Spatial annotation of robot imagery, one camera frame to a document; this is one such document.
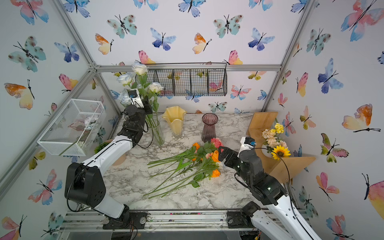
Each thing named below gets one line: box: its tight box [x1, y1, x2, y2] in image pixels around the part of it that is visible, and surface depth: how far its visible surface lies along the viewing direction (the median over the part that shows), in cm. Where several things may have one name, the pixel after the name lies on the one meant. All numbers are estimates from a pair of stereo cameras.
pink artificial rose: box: [210, 137, 224, 149], surface depth 95 cm
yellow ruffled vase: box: [162, 106, 187, 140], surface depth 97 cm
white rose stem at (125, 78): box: [114, 72, 135, 89], surface depth 77 cm
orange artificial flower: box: [211, 150, 222, 163], surface depth 88 cm
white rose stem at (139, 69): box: [132, 63, 156, 121], surface depth 75 cm
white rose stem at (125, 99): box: [119, 88, 132, 108], surface depth 78 cm
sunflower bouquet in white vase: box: [261, 118, 291, 161], surface depth 77 cm
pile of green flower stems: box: [143, 141, 220, 199], surface depth 90 cm
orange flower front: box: [212, 169, 221, 178], surface depth 88 cm
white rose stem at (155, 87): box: [147, 82, 164, 121], surface depth 81 cm
